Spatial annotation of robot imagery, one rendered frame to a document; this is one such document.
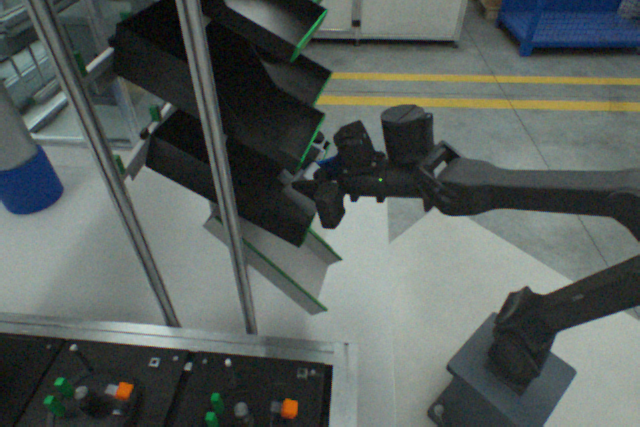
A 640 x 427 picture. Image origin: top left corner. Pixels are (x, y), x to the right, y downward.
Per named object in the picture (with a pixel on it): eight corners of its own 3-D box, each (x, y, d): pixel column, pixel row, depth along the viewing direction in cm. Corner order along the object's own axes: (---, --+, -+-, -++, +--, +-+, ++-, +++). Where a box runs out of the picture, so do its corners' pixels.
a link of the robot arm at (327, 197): (408, 163, 69) (403, 130, 66) (376, 235, 55) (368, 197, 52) (361, 163, 73) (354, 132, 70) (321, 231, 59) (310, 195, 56)
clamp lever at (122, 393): (129, 401, 69) (134, 384, 64) (124, 414, 67) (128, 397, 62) (107, 396, 68) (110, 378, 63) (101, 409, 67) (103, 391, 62)
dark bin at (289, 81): (328, 82, 79) (345, 49, 74) (308, 117, 70) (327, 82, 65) (195, 5, 77) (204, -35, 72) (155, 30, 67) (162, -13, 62)
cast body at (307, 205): (319, 201, 72) (343, 181, 67) (309, 217, 69) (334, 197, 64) (283, 169, 71) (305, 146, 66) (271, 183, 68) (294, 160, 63)
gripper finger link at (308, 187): (336, 201, 65) (327, 168, 62) (327, 215, 62) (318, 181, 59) (297, 199, 68) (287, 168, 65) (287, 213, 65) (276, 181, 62)
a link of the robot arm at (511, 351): (551, 340, 64) (568, 317, 60) (532, 387, 59) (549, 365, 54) (508, 316, 67) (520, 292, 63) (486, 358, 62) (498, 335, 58)
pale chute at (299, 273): (328, 264, 91) (343, 258, 88) (311, 316, 82) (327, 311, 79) (232, 179, 82) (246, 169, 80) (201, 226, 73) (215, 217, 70)
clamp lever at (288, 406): (283, 417, 67) (298, 401, 62) (280, 431, 65) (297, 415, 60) (261, 412, 66) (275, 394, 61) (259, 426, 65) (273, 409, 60)
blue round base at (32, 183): (74, 182, 132) (54, 143, 122) (45, 217, 120) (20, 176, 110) (27, 179, 133) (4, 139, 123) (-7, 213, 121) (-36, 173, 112)
